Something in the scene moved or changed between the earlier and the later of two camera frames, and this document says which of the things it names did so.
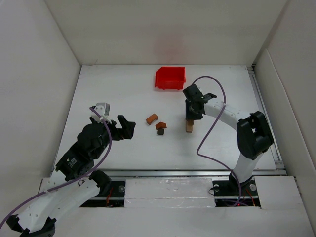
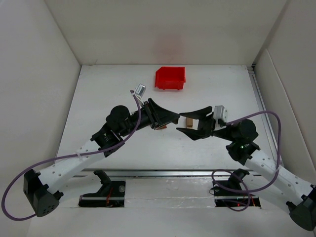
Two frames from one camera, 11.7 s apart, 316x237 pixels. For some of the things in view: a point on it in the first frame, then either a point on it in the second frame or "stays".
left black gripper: [119, 131] -> [151, 113]
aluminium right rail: [274, 149] stays
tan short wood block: [189, 123] stays
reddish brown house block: [160, 125] stays
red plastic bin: [170, 77] stays
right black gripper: [193, 114] -> [209, 124]
